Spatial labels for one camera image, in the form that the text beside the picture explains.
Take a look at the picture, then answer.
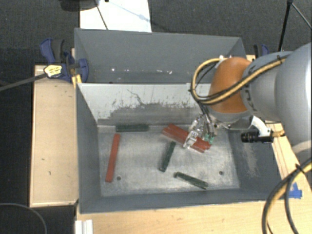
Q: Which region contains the black cylinder on white bracket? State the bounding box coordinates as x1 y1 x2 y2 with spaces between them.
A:
240 116 285 144

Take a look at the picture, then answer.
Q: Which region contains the red-brown flat block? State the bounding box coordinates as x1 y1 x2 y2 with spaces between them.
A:
162 128 206 154
167 123 212 150
105 133 121 183

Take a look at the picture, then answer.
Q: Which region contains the dark green flat block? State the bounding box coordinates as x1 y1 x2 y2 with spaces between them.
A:
158 141 176 173
173 171 209 191
115 123 150 133

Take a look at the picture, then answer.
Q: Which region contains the pale wood flat board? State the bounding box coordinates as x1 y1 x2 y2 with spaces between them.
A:
29 64 80 208

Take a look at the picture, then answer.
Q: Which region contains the grey metal bin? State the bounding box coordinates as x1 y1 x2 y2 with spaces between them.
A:
74 27 283 214

